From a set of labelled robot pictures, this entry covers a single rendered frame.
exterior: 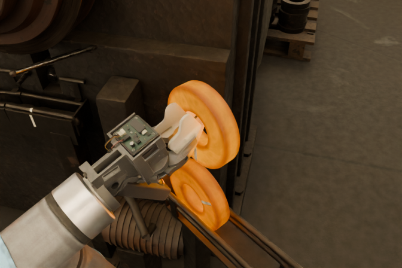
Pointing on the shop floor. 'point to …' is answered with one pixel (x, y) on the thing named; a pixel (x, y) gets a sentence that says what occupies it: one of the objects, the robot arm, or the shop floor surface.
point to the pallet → (293, 15)
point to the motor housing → (128, 234)
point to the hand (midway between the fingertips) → (200, 117)
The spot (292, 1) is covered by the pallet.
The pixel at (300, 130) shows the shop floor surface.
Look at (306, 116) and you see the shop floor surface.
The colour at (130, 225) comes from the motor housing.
